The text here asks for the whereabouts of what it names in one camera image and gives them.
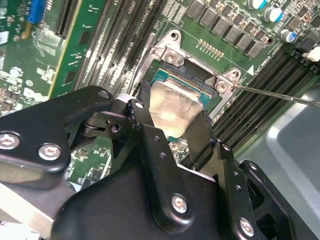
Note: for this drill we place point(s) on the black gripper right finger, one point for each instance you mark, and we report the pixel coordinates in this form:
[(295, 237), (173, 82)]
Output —
[(228, 162)]

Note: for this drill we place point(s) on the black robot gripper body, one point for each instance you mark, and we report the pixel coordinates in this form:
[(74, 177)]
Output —
[(112, 212)]

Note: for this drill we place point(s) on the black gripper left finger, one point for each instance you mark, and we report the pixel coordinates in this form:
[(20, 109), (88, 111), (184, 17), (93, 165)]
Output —
[(37, 120)]

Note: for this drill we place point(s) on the silver CPU plate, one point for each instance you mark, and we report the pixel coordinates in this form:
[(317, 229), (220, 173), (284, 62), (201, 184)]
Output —
[(175, 107)]

